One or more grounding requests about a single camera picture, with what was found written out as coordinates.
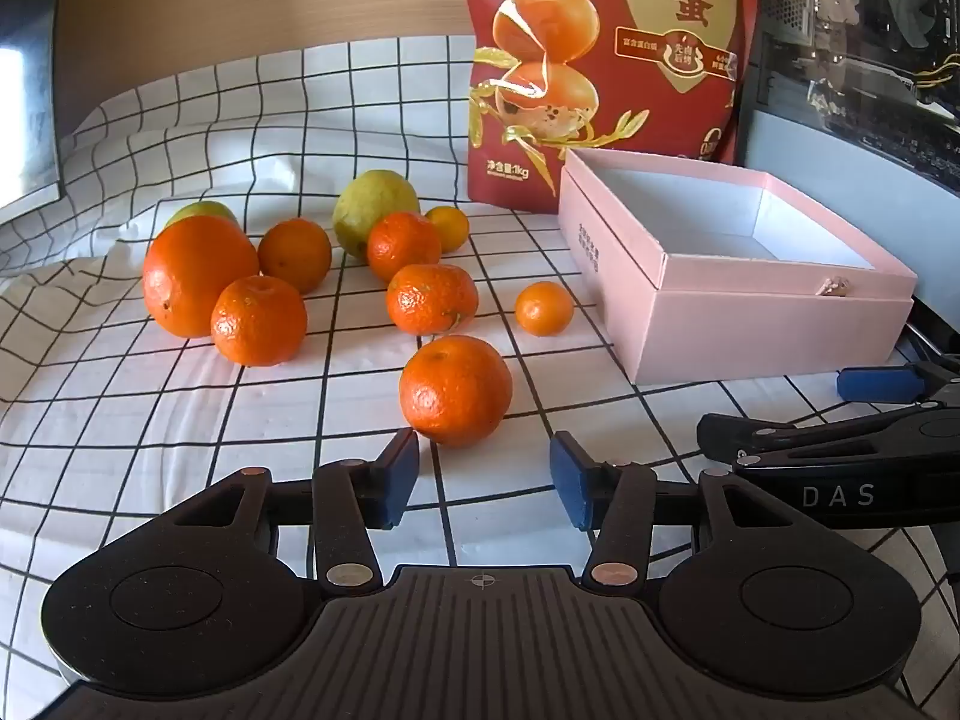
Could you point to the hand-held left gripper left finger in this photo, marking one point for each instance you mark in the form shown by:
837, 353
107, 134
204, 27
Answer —
401, 476

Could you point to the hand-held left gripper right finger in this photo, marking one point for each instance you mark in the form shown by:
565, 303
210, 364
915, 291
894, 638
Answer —
571, 487

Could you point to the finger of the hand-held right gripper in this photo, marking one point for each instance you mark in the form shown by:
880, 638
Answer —
877, 384
731, 431

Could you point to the pink cardboard box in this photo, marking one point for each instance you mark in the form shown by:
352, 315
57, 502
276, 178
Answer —
675, 330

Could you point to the small orange mandarin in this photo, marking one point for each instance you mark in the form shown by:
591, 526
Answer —
544, 307

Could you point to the small yellow-orange kumquat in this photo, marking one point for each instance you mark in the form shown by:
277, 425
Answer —
452, 229

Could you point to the large green pear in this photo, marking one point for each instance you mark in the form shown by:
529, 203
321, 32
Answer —
371, 210

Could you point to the large orange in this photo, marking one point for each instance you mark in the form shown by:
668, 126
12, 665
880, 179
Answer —
196, 277

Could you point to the small green pear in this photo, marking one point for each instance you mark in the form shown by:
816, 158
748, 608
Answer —
201, 211

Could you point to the white black-checked cloth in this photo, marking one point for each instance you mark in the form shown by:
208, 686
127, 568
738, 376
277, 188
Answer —
187, 427

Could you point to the glass-sided computer case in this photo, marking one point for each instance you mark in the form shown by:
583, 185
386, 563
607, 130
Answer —
862, 52

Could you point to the red snack bag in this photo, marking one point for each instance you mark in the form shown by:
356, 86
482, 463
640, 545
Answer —
600, 52

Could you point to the black monitor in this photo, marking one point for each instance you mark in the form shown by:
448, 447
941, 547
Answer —
26, 90

